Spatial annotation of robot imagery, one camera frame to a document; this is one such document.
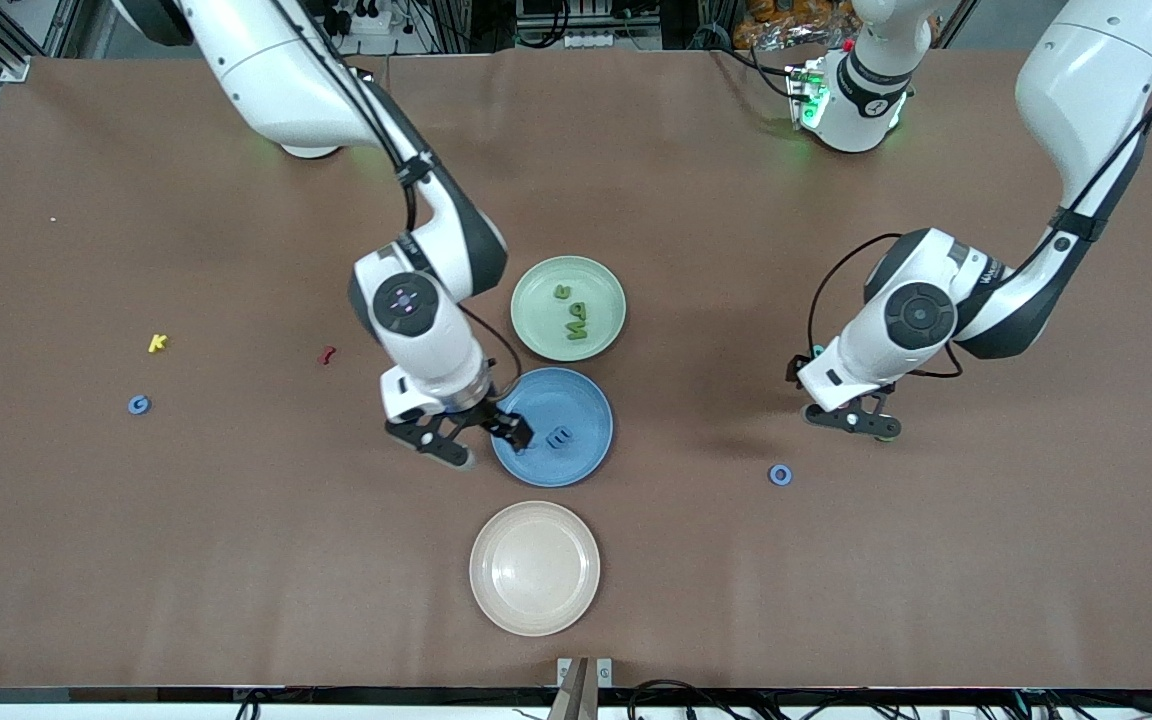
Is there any blue round plate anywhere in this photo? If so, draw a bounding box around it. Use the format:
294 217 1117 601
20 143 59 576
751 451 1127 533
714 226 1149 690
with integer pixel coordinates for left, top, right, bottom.
489 367 615 489

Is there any beige round plate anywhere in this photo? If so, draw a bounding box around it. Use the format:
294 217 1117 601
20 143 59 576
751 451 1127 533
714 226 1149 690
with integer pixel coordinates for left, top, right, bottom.
468 500 602 638

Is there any light green round plate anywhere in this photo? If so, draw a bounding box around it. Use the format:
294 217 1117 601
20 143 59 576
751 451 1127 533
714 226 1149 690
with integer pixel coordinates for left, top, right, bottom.
510 255 628 363

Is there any orange foil snack bag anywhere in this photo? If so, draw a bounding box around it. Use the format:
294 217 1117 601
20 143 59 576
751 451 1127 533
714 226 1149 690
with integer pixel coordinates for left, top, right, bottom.
736 0 862 51

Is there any white power strip with plugs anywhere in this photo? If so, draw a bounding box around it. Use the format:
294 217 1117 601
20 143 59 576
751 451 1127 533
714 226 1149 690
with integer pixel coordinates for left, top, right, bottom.
331 0 392 36

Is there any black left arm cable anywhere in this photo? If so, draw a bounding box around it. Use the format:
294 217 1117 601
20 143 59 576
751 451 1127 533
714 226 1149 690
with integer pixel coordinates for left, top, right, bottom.
808 40 1152 381

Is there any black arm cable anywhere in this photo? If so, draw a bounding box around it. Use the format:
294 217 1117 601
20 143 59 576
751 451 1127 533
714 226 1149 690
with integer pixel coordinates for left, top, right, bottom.
808 40 1152 381
271 0 523 401

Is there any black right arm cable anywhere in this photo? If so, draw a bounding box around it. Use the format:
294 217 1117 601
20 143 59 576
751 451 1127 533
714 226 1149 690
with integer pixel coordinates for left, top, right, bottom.
271 0 523 401

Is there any small metal mounting bracket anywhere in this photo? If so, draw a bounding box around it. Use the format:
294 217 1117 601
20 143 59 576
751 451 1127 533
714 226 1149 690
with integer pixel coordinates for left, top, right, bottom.
548 656 615 720

